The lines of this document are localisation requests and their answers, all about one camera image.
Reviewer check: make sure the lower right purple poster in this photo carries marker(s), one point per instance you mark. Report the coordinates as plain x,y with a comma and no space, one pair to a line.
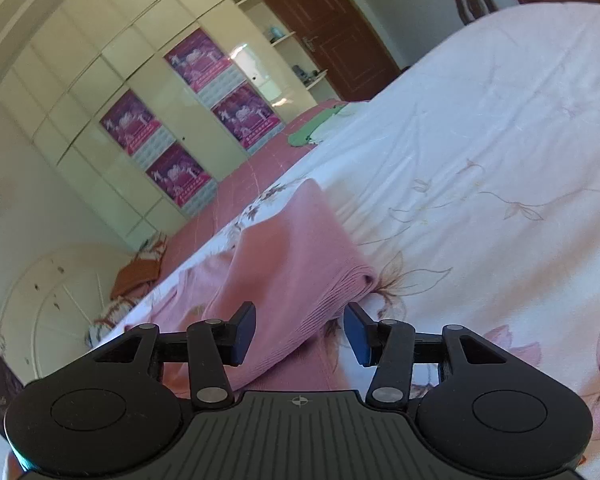
248,117

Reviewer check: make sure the purple poster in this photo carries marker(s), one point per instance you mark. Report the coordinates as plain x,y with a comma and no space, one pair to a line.
198,60
130,122
248,117
178,174

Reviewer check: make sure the white floral bed sheet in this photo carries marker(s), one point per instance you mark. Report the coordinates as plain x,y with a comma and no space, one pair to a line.
471,185

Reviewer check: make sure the pink knit sweater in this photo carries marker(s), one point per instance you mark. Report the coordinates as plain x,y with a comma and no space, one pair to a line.
300,269

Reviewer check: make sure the corner shelf unit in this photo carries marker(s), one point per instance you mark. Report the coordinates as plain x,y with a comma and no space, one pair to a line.
288,44

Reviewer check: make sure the upper left purple poster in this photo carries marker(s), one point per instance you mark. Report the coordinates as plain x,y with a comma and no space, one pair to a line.
130,122

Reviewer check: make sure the patterned white brown pillow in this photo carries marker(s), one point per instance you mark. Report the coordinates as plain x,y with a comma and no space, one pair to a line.
108,319

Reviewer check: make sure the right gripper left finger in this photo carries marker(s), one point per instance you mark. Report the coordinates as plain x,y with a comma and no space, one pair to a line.
213,345

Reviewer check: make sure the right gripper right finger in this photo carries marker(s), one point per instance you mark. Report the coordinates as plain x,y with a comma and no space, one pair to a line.
389,346

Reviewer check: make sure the cream wardrobe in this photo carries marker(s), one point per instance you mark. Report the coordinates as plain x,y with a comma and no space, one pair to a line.
64,63

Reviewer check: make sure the orange striped pillow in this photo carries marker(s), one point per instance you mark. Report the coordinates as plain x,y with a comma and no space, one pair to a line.
138,277

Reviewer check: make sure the brown wooden door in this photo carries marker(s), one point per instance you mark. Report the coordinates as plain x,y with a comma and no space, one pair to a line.
341,41

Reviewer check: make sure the upper right purple poster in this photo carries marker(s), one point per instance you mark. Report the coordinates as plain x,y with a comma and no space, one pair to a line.
198,60

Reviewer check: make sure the cream rounded headboard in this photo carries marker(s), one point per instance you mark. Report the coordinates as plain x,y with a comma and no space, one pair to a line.
48,310

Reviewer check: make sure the green folded cloth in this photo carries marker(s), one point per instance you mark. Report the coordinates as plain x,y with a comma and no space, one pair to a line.
302,135

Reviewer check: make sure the lower left purple poster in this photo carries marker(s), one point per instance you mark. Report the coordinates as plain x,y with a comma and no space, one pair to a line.
178,174

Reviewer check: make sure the pink checked bed cover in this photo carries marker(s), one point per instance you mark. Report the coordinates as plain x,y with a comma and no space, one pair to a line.
237,191

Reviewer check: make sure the white folded cloth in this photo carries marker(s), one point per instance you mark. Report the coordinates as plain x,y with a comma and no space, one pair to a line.
345,117

